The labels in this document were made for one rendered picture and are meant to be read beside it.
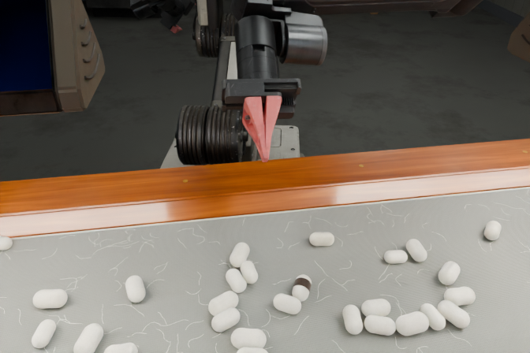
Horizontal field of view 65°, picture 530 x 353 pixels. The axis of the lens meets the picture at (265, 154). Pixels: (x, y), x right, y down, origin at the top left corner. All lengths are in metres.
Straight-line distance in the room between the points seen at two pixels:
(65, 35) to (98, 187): 0.45
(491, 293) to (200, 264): 0.37
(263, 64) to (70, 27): 0.31
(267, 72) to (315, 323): 0.31
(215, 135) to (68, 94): 0.57
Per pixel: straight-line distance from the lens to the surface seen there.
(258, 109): 0.52
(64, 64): 0.29
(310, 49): 0.61
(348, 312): 0.52
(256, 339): 0.48
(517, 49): 0.44
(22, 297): 0.62
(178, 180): 0.71
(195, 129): 0.84
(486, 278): 0.63
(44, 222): 0.70
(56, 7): 0.30
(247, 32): 0.59
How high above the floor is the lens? 1.16
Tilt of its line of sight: 31 degrees down
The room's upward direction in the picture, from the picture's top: straight up
